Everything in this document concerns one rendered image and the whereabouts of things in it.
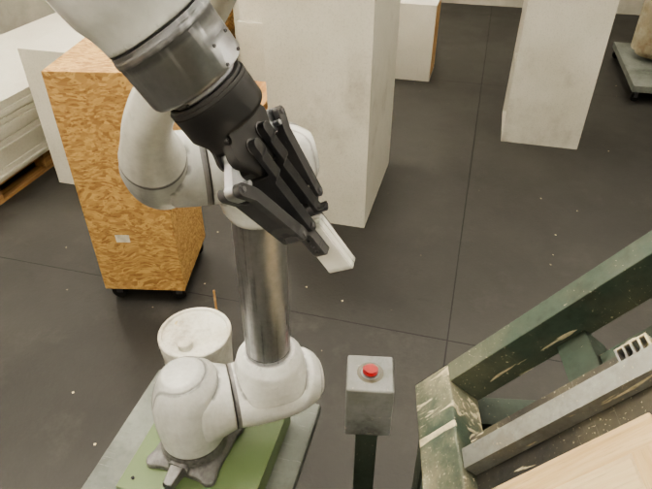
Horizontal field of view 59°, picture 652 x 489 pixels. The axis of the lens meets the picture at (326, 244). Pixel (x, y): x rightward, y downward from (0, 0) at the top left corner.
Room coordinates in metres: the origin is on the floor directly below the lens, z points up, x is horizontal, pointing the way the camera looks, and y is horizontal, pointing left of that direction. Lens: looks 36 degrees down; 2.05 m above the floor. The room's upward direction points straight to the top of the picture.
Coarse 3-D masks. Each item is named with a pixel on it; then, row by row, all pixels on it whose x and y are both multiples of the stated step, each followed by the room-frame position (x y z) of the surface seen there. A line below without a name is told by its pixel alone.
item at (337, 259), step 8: (320, 224) 0.46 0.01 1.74; (320, 232) 0.46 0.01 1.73; (328, 232) 0.47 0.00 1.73; (328, 240) 0.46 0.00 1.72; (336, 240) 0.47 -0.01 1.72; (336, 248) 0.46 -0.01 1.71; (320, 256) 0.47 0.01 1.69; (328, 256) 0.47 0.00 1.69; (336, 256) 0.47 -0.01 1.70; (344, 256) 0.47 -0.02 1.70; (328, 264) 0.47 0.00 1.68; (336, 264) 0.47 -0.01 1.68; (344, 264) 0.47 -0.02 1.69; (352, 264) 0.47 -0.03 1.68
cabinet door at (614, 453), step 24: (624, 432) 0.64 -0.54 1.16; (648, 432) 0.62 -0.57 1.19; (576, 456) 0.64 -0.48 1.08; (600, 456) 0.62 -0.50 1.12; (624, 456) 0.60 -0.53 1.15; (648, 456) 0.58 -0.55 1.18; (528, 480) 0.64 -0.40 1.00; (552, 480) 0.62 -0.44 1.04; (576, 480) 0.60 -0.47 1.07; (600, 480) 0.58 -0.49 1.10; (624, 480) 0.56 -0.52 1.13; (648, 480) 0.54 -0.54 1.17
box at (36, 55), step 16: (64, 32) 3.88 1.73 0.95; (32, 48) 3.55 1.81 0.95; (48, 48) 3.55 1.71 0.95; (64, 48) 3.55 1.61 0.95; (32, 64) 3.53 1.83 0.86; (48, 64) 3.50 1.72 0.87; (32, 80) 3.54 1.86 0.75; (32, 96) 3.55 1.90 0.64; (48, 96) 3.52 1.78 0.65; (48, 112) 3.53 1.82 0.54; (48, 128) 3.54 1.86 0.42; (48, 144) 3.55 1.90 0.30; (64, 160) 3.52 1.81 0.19; (64, 176) 3.54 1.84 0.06
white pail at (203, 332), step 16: (176, 320) 1.76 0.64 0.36; (192, 320) 1.76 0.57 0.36; (208, 320) 1.76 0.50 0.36; (224, 320) 1.76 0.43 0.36; (160, 336) 1.66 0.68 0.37; (176, 336) 1.67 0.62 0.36; (192, 336) 1.67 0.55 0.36; (208, 336) 1.67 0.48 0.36; (224, 336) 1.67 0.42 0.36; (176, 352) 1.58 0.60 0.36; (192, 352) 1.58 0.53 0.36; (208, 352) 1.57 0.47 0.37; (224, 352) 1.62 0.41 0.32
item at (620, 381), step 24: (624, 360) 0.76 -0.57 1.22; (648, 360) 0.73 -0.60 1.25; (600, 384) 0.74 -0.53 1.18; (624, 384) 0.71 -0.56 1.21; (648, 384) 0.71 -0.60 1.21; (552, 408) 0.74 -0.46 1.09; (576, 408) 0.72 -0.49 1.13; (600, 408) 0.71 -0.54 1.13; (504, 432) 0.76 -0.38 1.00; (528, 432) 0.72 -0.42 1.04; (552, 432) 0.72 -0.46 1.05; (480, 456) 0.73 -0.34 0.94; (504, 456) 0.72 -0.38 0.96
